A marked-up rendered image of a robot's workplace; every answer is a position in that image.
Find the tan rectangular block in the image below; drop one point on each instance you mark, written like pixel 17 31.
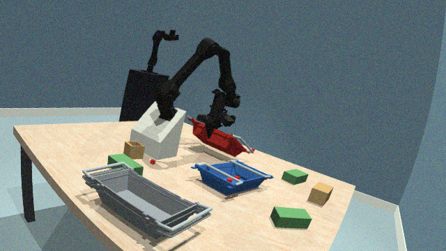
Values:
pixel 320 193

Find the tan open-top box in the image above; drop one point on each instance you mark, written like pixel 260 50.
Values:
pixel 134 150

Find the blue plastic tray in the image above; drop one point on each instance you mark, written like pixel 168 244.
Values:
pixel 219 182

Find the green rectangular block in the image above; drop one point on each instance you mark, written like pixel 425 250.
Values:
pixel 290 217
pixel 294 176
pixel 112 159

